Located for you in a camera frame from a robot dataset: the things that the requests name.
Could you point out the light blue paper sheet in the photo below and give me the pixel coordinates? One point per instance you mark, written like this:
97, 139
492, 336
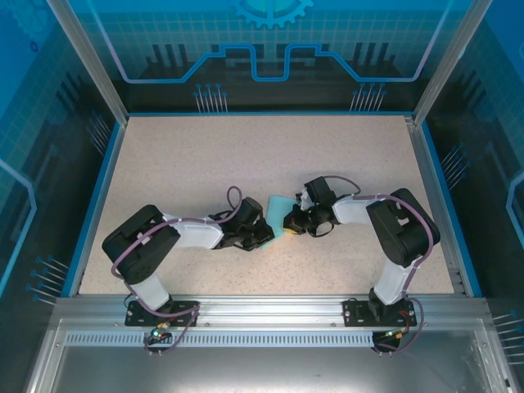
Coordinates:
275, 213

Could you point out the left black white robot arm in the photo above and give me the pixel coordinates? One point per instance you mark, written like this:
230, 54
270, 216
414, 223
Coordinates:
139, 254

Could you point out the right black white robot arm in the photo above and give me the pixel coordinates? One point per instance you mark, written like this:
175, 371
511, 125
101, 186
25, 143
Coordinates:
401, 229

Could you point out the blue table border strip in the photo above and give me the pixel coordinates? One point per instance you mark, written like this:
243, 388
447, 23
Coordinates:
97, 204
443, 184

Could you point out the grey metal tray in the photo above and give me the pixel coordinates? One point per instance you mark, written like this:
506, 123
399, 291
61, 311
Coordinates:
266, 372

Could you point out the long aluminium mounting rail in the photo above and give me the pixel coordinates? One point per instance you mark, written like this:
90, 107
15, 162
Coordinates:
266, 309

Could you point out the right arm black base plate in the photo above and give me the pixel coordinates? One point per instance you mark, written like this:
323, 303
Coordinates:
352, 313

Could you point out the aluminium side rail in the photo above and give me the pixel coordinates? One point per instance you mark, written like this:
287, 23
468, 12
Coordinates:
423, 163

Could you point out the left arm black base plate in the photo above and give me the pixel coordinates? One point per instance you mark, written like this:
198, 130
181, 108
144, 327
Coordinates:
135, 317

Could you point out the aluminium frame post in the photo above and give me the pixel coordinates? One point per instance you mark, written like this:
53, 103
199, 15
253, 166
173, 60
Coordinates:
96, 61
443, 61

